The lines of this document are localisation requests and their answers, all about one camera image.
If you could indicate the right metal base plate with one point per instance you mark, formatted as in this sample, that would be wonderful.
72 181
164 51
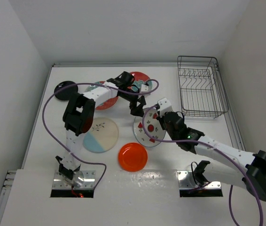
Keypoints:
186 182

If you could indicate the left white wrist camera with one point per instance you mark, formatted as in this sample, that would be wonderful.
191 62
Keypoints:
144 88

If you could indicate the wire dish rack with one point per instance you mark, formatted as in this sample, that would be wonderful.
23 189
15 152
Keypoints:
202 92

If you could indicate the small black plate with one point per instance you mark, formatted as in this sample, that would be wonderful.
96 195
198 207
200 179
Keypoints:
64 90

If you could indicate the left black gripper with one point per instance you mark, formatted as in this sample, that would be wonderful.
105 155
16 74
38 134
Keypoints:
137 110

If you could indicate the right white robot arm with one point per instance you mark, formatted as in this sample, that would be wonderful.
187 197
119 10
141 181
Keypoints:
243 169

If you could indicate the small orange plate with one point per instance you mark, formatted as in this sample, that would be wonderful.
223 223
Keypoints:
132 157

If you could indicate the white watermelon pattern plate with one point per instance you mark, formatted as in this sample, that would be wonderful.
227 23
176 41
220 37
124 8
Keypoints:
148 133

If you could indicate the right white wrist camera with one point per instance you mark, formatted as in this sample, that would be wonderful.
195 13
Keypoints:
164 106

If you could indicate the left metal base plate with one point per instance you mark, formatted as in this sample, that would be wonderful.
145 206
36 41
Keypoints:
82 180

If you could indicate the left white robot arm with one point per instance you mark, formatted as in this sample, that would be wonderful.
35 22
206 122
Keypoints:
79 116

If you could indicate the metal base plate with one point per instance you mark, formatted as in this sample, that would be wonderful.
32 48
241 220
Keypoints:
82 180
186 182

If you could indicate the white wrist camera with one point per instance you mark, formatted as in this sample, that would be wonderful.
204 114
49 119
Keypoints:
144 88
164 106

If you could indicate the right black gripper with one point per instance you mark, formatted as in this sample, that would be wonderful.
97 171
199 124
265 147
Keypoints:
160 118

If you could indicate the beige blue branch plate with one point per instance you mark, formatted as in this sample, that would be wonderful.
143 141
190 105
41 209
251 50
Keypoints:
102 136

